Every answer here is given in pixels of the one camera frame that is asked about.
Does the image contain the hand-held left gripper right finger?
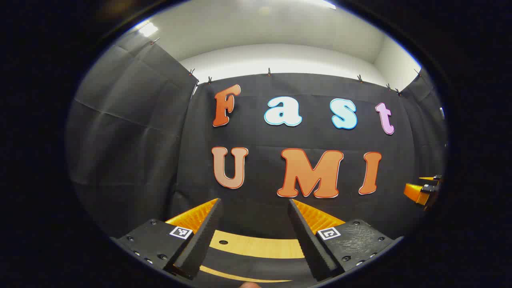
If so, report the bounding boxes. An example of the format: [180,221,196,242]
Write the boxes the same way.
[288,198,404,282]

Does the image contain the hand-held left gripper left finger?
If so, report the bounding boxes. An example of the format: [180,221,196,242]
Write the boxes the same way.
[110,198,223,280]

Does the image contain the dark grey jeans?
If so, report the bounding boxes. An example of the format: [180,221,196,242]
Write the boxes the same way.
[200,248,316,282]

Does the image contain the black backdrop cloth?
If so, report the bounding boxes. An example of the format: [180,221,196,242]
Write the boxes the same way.
[66,30,448,240]

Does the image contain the ceiling light panel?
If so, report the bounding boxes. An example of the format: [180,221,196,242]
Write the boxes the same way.
[138,22,159,37]

